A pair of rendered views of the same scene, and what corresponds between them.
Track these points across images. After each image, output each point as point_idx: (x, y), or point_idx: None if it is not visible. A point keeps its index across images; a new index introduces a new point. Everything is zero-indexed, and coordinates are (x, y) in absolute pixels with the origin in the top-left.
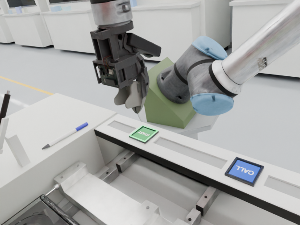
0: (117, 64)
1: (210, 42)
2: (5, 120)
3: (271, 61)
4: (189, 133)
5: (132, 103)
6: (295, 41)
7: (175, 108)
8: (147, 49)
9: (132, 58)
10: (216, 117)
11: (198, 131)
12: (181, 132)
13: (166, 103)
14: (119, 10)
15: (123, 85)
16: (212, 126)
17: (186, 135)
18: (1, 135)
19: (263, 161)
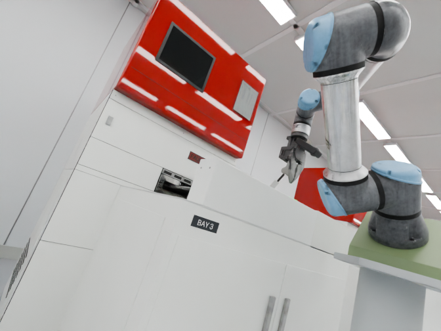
0: (282, 146)
1: (397, 163)
2: (275, 180)
3: (328, 137)
4: (343, 257)
5: (284, 171)
6: (323, 112)
7: (361, 236)
8: (304, 147)
9: (290, 146)
10: (386, 266)
11: (349, 259)
12: (340, 253)
13: (359, 229)
14: (293, 127)
15: (280, 156)
16: (365, 263)
17: (363, 286)
18: (270, 185)
19: (246, 173)
